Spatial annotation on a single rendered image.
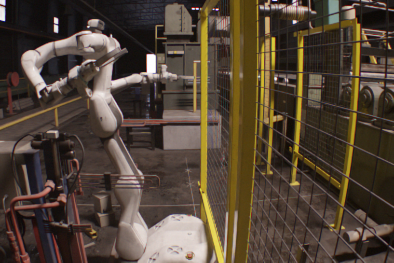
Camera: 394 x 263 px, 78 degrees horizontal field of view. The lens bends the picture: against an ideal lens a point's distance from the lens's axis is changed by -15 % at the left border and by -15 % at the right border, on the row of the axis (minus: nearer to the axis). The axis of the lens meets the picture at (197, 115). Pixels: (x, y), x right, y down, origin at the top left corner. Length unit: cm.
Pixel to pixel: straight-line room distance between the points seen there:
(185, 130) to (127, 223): 329
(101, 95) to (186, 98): 402
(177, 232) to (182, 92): 381
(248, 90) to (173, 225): 136
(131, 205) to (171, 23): 439
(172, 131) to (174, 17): 220
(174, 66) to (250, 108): 468
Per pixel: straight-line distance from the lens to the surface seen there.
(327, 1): 357
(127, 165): 170
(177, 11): 569
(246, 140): 93
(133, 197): 172
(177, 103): 555
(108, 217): 274
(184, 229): 207
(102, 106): 161
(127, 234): 185
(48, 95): 123
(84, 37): 146
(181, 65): 554
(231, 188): 116
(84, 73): 115
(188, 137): 493
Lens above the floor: 142
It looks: 10 degrees down
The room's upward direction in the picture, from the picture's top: straight up
